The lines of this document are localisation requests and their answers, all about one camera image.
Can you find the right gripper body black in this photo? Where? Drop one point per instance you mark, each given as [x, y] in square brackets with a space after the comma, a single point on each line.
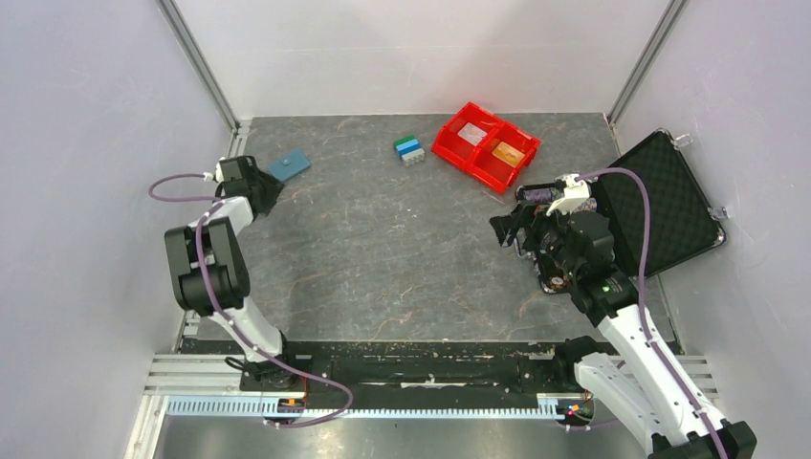
[548, 233]

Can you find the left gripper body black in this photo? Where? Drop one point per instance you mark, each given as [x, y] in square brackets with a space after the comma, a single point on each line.
[253, 170]

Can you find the blue card holder wallet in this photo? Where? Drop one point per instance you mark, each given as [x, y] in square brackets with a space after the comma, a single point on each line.
[289, 165]

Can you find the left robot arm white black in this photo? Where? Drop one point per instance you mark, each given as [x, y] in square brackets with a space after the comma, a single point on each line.
[208, 272]

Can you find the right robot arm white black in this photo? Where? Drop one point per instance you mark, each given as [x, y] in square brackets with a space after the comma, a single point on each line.
[658, 402]

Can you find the orange card in bin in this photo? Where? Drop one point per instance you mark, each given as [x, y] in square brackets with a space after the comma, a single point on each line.
[508, 154]

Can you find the white card in bin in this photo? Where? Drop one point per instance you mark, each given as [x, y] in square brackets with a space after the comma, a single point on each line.
[472, 134]

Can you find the purple green chip row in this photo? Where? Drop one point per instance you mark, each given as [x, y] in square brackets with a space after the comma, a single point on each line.
[538, 194]

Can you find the red divided plastic bin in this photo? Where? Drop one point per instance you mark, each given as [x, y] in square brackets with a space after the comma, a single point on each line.
[478, 161]

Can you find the black poker chip case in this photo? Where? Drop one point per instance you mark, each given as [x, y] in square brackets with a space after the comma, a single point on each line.
[657, 212]

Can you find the stacked green blue white blocks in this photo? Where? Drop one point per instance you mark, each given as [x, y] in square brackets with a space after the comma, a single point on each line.
[409, 150]

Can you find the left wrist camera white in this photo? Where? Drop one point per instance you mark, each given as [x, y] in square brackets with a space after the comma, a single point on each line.
[226, 170]

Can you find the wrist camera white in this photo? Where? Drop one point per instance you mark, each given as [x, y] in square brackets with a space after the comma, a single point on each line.
[226, 170]
[573, 196]

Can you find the aluminium frame post left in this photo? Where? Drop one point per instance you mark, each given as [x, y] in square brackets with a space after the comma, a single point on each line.
[198, 62]

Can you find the aluminium frame post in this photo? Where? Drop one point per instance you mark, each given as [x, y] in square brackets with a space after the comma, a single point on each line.
[198, 62]
[661, 32]

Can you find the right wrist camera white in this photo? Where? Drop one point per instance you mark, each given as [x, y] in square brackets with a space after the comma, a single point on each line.
[573, 196]

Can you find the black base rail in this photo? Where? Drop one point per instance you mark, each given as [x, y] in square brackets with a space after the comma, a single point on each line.
[431, 377]

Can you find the aluminium frame post right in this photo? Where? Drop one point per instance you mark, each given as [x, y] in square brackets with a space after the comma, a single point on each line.
[661, 32]

